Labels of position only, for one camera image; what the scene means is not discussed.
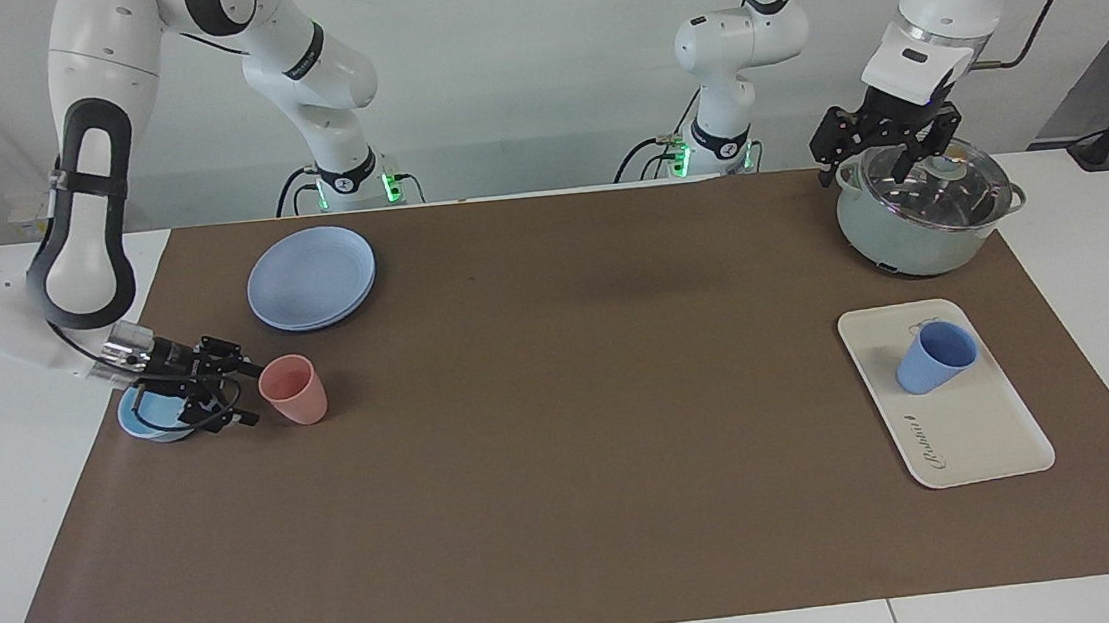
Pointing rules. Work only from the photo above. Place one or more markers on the light blue bowl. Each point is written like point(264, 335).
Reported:
point(137, 420)

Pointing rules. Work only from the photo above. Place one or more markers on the blue ribbed plastic cup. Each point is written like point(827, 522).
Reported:
point(935, 358)

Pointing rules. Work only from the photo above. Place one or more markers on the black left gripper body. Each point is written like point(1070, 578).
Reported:
point(904, 112)

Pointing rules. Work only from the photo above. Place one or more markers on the white boxes stack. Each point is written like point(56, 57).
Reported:
point(24, 215)

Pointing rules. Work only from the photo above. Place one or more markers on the glass pot lid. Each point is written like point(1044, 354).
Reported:
point(976, 194)

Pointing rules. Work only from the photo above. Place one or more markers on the brown table mat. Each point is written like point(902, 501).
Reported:
point(577, 450)

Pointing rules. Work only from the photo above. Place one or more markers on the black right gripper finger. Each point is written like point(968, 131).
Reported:
point(207, 414)
point(225, 352)

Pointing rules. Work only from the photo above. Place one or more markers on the pale green cooking pot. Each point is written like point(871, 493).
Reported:
point(910, 245)

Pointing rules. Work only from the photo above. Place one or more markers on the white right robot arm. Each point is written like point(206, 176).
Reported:
point(98, 261)

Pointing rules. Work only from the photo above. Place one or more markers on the pink plastic cup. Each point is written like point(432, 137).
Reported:
point(296, 394)

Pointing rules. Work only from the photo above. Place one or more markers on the pale blue plate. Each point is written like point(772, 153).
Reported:
point(311, 278)

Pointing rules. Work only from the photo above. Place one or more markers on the cream tray with rabbit print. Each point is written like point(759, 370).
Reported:
point(966, 426)

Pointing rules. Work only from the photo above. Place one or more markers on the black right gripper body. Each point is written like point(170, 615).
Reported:
point(176, 367)

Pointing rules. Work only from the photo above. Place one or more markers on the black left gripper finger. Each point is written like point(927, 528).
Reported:
point(840, 131)
point(945, 129)

